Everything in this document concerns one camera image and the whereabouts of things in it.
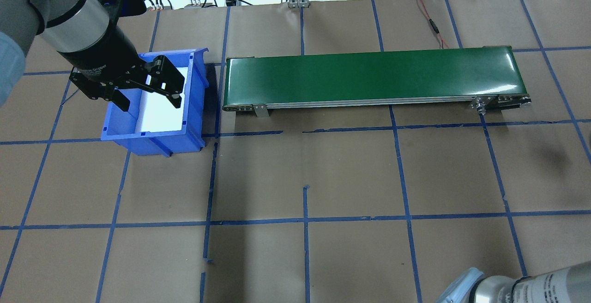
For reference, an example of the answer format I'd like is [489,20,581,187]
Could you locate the white foam pad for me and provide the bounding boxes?
[139,66,190,133]

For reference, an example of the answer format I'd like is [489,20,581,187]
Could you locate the blue plastic storage bin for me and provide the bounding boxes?
[100,48,209,157]

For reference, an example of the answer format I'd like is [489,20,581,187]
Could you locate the green conveyor belt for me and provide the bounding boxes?
[223,46,532,118]

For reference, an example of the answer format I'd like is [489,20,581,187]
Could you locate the red black conveyor wires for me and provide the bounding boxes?
[417,0,451,49]

